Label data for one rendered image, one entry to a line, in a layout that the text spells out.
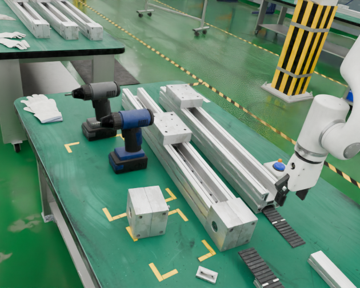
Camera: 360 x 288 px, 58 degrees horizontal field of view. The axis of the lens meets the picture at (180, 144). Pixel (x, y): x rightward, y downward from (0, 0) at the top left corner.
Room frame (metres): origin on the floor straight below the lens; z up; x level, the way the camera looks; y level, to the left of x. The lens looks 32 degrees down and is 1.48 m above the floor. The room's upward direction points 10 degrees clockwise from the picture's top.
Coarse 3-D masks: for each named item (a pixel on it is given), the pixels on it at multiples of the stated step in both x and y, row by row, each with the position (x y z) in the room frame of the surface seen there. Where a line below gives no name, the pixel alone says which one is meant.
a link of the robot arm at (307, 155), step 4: (296, 144) 0.75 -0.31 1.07; (296, 148) 0.75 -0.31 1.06; (300, 148) 0.74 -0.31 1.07; (300, 152) 0.72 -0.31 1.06; (304, 152) 0.72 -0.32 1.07; (308, 152) 0.72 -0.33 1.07; (304, 156) 0.72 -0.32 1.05; (308, 156) 0.71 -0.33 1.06; (312, 156) 0.71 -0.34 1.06; (316, 156) 0.71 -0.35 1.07; (320, 156) 0.71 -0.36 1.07; (324, 156) 0.72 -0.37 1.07; (312, 160) 0.71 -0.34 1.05; (316, 160) 0.71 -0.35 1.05; (320, 160) 0.71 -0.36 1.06; (324, 160) 0.72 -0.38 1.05
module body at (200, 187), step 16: (128, 96) 1.29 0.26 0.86; (144, 96) 1.32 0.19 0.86; (160, 112) 1.19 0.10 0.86; (144, 128) 1.11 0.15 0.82; (160, 144) 0.99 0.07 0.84; (160, 160) 0.96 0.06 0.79; (176, 160) 0.87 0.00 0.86; (192, 160) 0.92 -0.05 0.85; (176, 176) 0.86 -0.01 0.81; (192, 176) 0.80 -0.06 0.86; (208, 176) 0.83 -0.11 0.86; (192, 192) 0.76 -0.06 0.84; (208, 192) 0.77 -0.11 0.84; (224, 192) 0.75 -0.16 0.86; (192, 208) 0.74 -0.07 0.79; (208, 208) 0.68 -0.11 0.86
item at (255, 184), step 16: (176, 112) 1.29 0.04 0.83; (192, 112) 1.32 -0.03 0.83; (192, 128) 1.16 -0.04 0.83; (208, 128) 1.19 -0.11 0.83; (208, 144) 1.05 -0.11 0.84; (224, 144) 1.08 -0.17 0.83; (224, 160) 0.96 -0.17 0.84; (240, 160) 0.99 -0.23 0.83; (256, 160) 0.96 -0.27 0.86; (224, 176) 0.94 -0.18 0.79; (240, 176) 0.88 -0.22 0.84; (256, 176) 0.91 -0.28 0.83; (272, 176) 0.88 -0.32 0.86; (240, 192) 0.85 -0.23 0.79; (256, 192) 0.81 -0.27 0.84; (272, 192) 0.83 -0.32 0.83; (256, 208) 0.78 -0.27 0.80
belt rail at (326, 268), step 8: (312, 256) 0.61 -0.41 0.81; (320, 256) 0.62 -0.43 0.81; (312, 264) 0.61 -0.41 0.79; (320, 264) 0.59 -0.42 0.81; (328, 264) 0.60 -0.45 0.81; (320, 272) 0.58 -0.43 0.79; (328, 272) 0.57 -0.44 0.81; (336, 272) 0.57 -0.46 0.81; (328, 280) 0.56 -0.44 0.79; (336, 280) 0.55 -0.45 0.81; (344, 280) 0.55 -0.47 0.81
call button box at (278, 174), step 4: (264, 164) 0.98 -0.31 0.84; (268, 164) 0.98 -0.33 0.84; (272, 164) 0.99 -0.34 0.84; (284, 164) 1.00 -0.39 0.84; (268, 168) 0.96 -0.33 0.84; (272, 168) 0.96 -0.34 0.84; (272, 172) 0.94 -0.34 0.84; (276, 172) 0.94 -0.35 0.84; (280, 172) 0.94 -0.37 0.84; (276, 176) 0.92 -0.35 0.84; (280, 176) 0.92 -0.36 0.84
